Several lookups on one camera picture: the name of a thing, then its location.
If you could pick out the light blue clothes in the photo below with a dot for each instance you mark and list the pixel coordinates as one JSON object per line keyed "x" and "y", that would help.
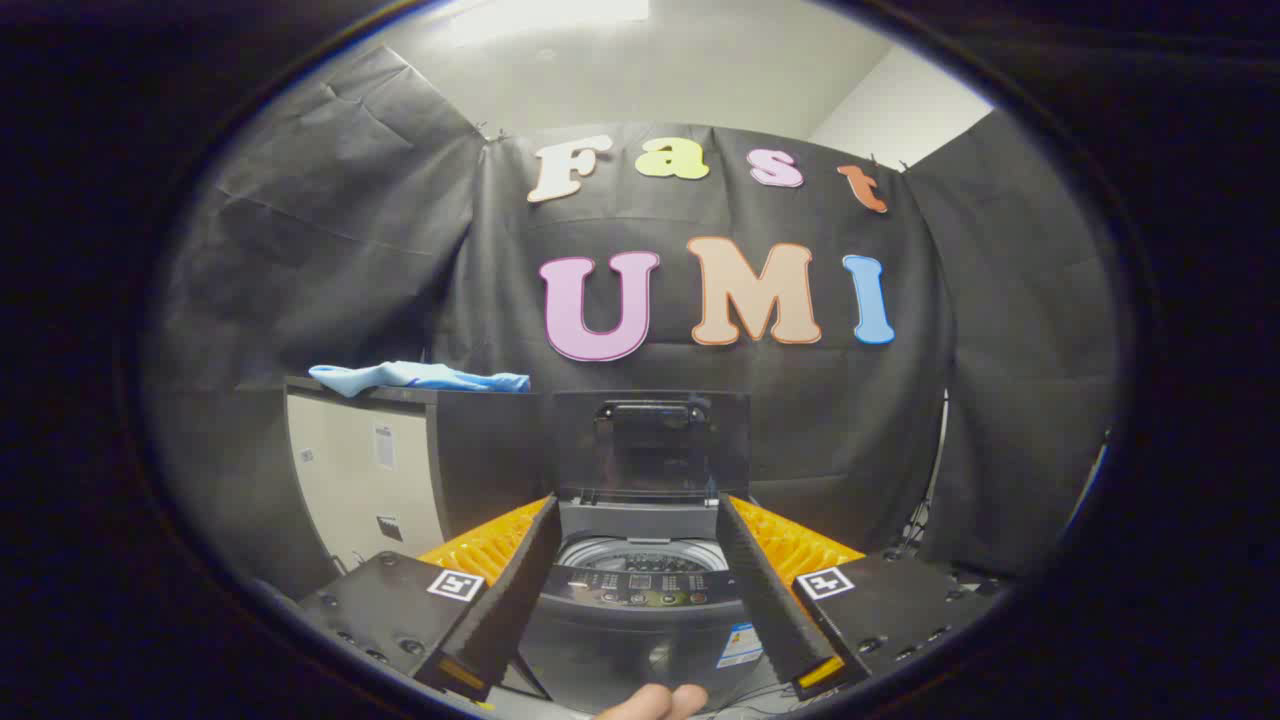
{"x": 410, "y": 377}

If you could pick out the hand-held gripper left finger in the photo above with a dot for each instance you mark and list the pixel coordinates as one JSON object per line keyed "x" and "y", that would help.
{"x": 520, "y": 580}

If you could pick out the white stand pole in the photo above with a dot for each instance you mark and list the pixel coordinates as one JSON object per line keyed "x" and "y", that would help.
{"x": 938, "y": 450}

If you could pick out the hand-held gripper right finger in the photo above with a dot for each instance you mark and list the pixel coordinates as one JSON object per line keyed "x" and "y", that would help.
{"x": 760, "y": 590}

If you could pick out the black backdrop cloth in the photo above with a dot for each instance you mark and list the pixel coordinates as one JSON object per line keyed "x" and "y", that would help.
{"x": 740, "y": 400}

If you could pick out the grey washing machine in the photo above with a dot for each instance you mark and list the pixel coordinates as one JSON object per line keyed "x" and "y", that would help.
{"x": 640, "y": 640}

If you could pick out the grey and white cabinet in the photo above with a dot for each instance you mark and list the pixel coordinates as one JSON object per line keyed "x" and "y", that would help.
{"x": 360, "y": 480}

